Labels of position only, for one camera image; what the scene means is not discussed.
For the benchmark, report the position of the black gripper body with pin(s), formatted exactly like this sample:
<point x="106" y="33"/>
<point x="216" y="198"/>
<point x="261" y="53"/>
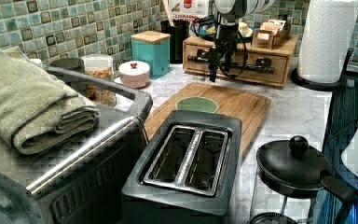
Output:
<point x="225" y="45"/>

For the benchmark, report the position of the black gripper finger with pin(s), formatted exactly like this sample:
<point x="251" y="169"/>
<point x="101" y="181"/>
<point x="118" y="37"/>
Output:
<point x="213" y="64"/>

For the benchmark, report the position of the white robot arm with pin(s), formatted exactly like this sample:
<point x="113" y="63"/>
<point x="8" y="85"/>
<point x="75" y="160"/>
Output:
<point x="232" y="10"/>

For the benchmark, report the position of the wooden drawer box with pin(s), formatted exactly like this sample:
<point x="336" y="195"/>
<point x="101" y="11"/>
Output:
<point x="281" y="58"/>

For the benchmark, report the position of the green bowl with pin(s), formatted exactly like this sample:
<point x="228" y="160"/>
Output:
<point x="199" y="104"/>

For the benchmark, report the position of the wooden tea bag organizer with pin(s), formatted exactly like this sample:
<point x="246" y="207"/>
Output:
<point x="271" y="34"/>

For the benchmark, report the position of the black utensil holder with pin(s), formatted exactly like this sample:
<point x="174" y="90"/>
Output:
<point x="179" y="32"/>

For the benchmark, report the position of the cereal box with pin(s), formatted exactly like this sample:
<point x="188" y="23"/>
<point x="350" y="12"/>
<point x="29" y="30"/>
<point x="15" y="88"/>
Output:
<point x="188" y="10"/>

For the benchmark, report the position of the bamboo cutting board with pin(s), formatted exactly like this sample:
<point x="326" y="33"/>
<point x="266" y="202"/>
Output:
<point x="250" y="108"/>

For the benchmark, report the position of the teal canister wooden lid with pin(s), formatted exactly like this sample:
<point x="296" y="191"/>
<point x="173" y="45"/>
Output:
<point x="152" y="48"/>

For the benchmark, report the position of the wooden spoon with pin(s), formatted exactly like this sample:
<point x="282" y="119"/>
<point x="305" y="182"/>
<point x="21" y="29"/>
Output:
<point x="168" y="12"/>

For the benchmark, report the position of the black paper towel holder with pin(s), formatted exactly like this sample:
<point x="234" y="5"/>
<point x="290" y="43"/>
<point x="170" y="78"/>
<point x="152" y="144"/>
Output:
<point x="319" y="86"/>

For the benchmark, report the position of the pink lidded pot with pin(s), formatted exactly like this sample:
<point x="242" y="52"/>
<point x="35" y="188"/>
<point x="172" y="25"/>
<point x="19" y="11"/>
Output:
<point x="134" y="74"/>

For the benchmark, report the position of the paper towel roll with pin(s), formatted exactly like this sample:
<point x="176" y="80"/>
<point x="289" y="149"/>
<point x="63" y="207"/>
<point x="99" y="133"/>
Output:
<point x="326" y="39"/>

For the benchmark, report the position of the black two-slot toaster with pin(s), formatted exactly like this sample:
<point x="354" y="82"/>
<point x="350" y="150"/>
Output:
<point x="186" y="173"/>

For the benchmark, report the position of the glass cereal jar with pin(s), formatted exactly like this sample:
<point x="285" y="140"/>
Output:
<point x="100" y="66"/>

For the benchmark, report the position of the black pan with lid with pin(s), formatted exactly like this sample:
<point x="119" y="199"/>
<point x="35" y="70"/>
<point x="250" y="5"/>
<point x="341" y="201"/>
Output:
<point x="297" y="170"/>

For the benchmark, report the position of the black dish rack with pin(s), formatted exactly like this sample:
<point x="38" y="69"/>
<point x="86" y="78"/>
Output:
<point x="341" y="127"/>

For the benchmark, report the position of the black toaster oven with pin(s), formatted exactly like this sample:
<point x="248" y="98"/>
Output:
<point x="79" y="181"/>

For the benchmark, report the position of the folded green towel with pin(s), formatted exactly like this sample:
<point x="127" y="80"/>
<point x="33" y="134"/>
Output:
<point x="37" y="110"/>

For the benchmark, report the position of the black drawer handle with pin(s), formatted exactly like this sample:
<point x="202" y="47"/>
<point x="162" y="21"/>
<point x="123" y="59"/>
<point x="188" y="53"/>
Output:
<point x="263" y="65"/>

